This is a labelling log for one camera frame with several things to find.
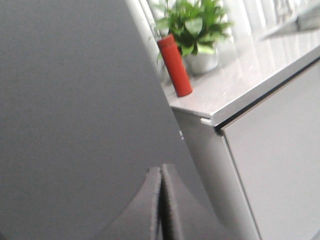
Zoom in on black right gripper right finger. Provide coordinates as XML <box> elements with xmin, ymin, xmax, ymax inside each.
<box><xmin>159</xmin><ymin>164</ymin><xmax>234</xmax><ymax>240</ymax></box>

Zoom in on green potted plant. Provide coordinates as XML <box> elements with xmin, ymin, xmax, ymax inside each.
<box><xmin>150</xmin><ymin>0</ymin><xmax>233</xmax><ymax>75</ymax></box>

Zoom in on dark grey fridge door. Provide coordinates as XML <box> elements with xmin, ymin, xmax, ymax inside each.
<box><xmin>0</xmin><ymin>0</ymin><xmax>216</xmax><ymax>240</ymax></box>

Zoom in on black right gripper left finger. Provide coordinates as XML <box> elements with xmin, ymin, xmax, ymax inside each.
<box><xmin>98</xmin><ymin>167</ymin><xmax>162</xmax><ymax>240</ymax></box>

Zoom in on red cylindrical bottle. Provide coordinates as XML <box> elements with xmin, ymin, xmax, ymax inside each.
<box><xmin>157</xmin><ymin>34</ymin><xmax>193</xmax><ymax>97</ymax></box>

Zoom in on grey kitchen counter cabinet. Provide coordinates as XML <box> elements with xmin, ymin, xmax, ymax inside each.
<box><xmin>159</xmin><ymin>9</ymin><xmax>320</xmax><ymax>240</ymax></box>

